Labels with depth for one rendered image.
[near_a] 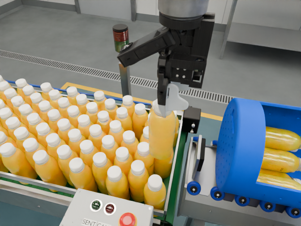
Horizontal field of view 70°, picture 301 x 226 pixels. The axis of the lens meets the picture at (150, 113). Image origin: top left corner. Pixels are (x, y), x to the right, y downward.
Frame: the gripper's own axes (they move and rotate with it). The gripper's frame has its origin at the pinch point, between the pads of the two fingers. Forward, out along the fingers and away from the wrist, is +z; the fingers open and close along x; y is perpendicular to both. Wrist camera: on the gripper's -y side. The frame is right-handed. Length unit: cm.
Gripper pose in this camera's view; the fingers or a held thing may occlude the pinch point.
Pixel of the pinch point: (163, 105)
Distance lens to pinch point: 47.7
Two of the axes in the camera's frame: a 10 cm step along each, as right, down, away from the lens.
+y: 9.7, 1.6, -1.7
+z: 0.0, 7.1, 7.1
